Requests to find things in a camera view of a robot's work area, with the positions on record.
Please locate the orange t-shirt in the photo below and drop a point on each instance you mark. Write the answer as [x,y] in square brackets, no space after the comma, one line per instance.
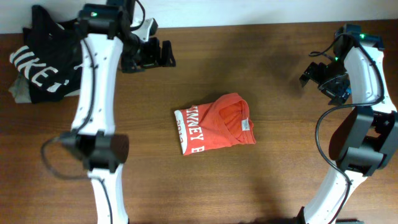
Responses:
[223,123]

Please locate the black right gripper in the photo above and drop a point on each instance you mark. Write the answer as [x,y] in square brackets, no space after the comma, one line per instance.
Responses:
[337,95]

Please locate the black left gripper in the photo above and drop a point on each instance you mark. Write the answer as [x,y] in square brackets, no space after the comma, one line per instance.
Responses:
[153,56]

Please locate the folded grey garment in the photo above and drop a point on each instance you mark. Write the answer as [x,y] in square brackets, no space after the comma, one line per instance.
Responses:
[24,91]

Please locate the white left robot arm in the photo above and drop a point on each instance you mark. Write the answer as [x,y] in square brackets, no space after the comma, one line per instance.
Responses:
[109,43]

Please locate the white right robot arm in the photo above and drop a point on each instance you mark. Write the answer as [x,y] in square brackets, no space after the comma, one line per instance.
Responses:
[367,139]

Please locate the black t-shirt white letters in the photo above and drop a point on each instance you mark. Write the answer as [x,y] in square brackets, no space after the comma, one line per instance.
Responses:
[51,53]

